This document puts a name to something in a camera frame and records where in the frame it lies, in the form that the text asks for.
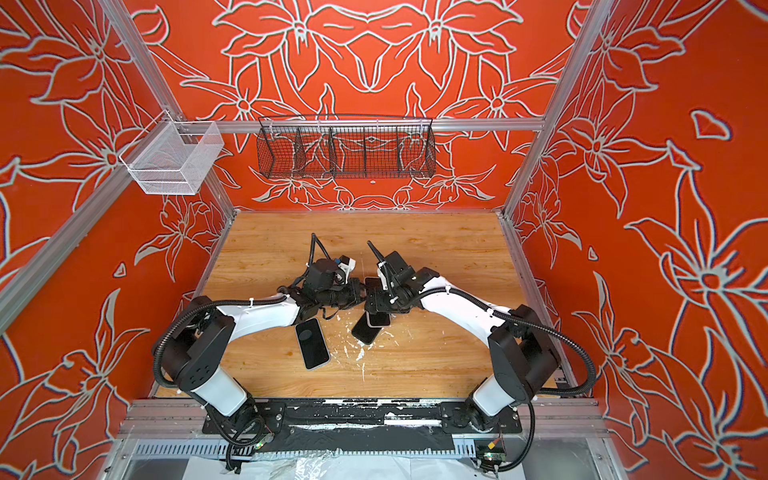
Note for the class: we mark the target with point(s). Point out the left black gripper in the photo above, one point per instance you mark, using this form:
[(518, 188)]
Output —
[(355, 292)]

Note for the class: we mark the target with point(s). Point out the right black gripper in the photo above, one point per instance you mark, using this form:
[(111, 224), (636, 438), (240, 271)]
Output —
[(373, 302)]

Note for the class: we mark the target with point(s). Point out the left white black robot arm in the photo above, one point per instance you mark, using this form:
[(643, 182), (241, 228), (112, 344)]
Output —
[(188, 355)]

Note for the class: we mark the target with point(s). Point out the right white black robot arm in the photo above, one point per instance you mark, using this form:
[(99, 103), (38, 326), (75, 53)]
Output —
[(522, 354)]

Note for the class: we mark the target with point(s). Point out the middle black phone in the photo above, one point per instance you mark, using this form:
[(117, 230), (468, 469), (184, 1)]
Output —
[(365, 331)]

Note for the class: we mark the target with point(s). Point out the black phone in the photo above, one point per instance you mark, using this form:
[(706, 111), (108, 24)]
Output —
[(312, 344), (365, 331)]

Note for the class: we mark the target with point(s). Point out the left black phone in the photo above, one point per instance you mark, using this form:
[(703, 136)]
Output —
[(312, 344)]

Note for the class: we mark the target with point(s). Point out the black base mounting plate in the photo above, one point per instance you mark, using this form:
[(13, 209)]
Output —
[(419, 427)]

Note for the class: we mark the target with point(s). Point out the small green circuit board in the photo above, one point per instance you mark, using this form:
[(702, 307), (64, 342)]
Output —
[(490, 455)]

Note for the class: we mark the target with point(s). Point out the clear plastic bin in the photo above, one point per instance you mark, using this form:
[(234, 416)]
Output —
[(171, 161)]

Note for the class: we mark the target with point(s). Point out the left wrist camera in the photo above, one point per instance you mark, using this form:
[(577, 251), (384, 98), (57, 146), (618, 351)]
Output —
[(331, 270)]

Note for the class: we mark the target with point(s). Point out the black wire basket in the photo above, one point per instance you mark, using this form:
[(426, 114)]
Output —
[(352, 147)]

